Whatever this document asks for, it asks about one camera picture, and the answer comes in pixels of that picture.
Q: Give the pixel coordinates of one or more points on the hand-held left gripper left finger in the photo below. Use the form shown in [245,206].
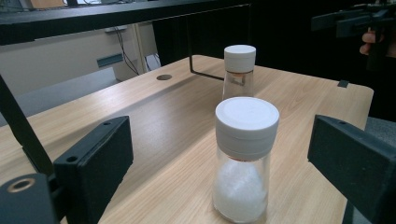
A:
[93,168]

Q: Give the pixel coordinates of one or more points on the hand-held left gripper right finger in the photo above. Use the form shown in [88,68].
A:
[358,165]

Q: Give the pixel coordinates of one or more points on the brown powder jar white lid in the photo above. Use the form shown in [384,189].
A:
[239,57]

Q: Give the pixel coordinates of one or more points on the black shelf rack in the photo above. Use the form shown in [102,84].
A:
[93,18]

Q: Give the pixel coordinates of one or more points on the black curtain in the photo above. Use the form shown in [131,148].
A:
[295,46]

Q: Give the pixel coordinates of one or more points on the black tape piece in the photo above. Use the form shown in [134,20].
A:
[343,84]

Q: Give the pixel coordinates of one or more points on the light wooden cabinet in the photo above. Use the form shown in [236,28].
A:
[62,62]

